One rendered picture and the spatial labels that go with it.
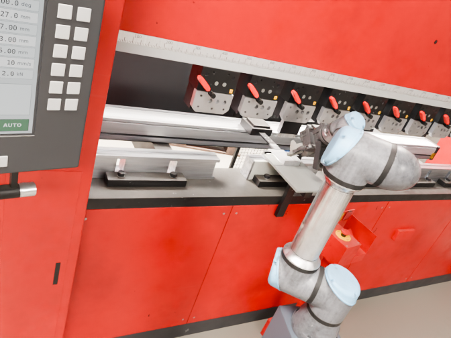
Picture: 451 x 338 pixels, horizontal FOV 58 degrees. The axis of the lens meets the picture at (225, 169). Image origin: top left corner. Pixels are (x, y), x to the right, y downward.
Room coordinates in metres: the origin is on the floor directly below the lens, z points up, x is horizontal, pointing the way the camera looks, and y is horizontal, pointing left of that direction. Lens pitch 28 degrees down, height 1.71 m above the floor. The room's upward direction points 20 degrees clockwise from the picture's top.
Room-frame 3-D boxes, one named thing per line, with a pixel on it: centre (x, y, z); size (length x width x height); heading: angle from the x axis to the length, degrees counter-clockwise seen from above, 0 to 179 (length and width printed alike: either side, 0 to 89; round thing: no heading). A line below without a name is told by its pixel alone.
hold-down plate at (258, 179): (1.63, -0.26, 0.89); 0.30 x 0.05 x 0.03; 126
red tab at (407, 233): (2.13, -1.12, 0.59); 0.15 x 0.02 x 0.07; 126
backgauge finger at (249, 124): (1.79, -0.11, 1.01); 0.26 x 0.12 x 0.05; 36
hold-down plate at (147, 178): (1.26, 0.26, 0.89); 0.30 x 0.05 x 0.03; 126
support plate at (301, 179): (1.54, -0.28, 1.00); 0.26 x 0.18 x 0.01; 36
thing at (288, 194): (1.51, -0.30, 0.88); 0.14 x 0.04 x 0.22; 36
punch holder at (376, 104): (1.87, -0.50, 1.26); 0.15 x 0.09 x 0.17; 126
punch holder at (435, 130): (2.22, -0.99, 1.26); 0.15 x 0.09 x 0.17; 126
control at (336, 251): (1.59, -0.62, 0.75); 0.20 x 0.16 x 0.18; 133
